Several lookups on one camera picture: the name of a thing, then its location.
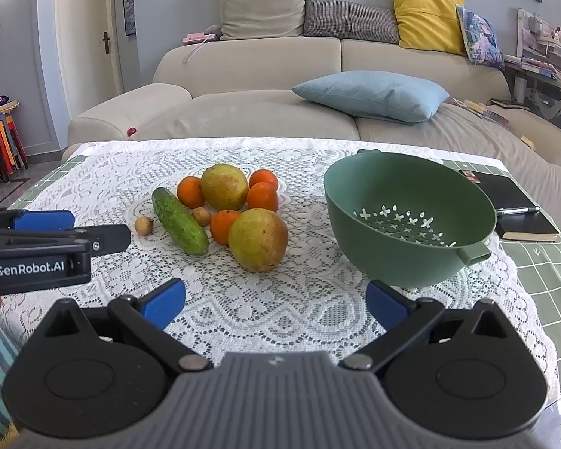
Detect floral cushion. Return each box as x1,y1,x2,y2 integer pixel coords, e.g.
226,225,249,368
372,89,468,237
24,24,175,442
456,4,506,71

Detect yellow cushion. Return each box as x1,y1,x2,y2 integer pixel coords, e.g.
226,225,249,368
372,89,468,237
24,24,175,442
390,0,467,55

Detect thin black book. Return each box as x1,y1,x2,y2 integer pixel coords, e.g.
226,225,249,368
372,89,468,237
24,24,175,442
490,98,532,112

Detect beige sofa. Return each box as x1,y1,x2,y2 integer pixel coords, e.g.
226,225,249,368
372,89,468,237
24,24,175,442
61,35,561,174

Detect white door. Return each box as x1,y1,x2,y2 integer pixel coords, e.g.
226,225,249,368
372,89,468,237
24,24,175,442
56,0,125,100

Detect stacked plastic stools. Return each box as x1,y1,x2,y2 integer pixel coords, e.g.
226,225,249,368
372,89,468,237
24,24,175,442
0,113,29,182

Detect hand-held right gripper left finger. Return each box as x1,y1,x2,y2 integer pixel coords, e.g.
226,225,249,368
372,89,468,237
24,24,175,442
30,278,213,372

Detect orange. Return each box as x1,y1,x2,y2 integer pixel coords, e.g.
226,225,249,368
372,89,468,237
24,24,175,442
249,169,279,190
210,210,242,246
247,182,279,213
177,176,206,209

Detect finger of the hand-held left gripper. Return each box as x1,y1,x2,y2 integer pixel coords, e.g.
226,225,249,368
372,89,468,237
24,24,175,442
0,207,76,232
0,223,132,258

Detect open magazines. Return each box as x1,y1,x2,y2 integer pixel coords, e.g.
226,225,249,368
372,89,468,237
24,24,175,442
451,98,511,128

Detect large yellow-green apple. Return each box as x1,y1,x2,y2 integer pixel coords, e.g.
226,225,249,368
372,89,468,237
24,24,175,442
201,164,249,211
228,209,289,273

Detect cluttered study desk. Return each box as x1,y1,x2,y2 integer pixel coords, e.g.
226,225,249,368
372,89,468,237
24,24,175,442
502,8,561,127

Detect green colander bowl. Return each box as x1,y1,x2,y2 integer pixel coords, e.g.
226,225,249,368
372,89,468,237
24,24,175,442
324,150,497,288

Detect white lace tablecloth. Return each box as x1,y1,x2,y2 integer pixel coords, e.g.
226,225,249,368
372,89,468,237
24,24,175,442
0,138,559,384

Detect beige cushion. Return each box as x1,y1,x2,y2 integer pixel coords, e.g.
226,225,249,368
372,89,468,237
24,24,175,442
219,0,307,41

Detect light blue pillow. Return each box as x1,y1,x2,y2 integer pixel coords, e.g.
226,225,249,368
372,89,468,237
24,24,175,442
292,70,450,125

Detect cucumber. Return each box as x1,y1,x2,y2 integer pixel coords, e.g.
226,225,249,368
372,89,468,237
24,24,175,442
151,187,210,256

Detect black notebook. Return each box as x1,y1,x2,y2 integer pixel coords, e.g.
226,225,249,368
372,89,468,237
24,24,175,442
459,169,561,243

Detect grey checked cushion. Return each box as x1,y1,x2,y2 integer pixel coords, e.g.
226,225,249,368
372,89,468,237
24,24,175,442
304,0,399,44

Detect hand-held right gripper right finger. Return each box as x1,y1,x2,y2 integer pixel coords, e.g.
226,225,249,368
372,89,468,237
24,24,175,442
339,280,515,370

